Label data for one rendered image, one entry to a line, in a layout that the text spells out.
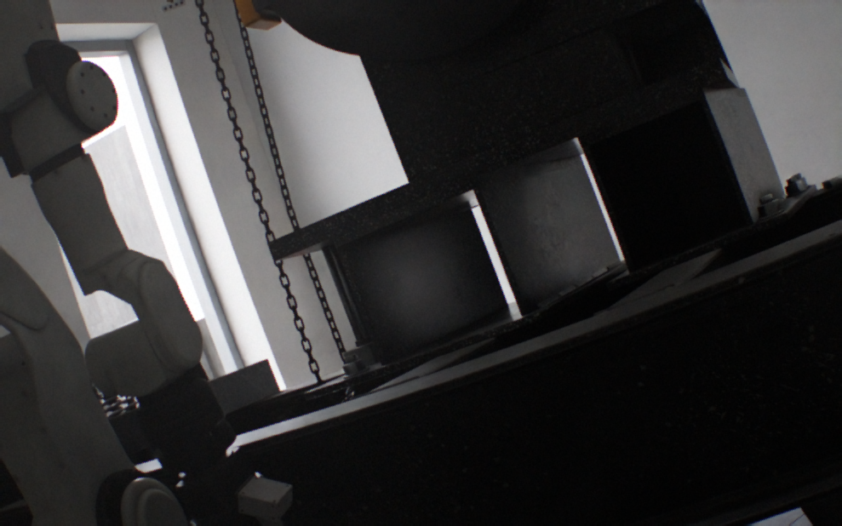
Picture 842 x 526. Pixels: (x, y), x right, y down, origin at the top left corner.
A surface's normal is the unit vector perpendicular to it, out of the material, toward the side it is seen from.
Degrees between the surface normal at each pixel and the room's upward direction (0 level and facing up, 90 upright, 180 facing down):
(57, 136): 99
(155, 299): 90
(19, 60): 90
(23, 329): 90
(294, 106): 90
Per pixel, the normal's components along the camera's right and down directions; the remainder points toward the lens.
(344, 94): -0.44, 0.14
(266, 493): 0.06, -0.94
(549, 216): 0.82, -0.33
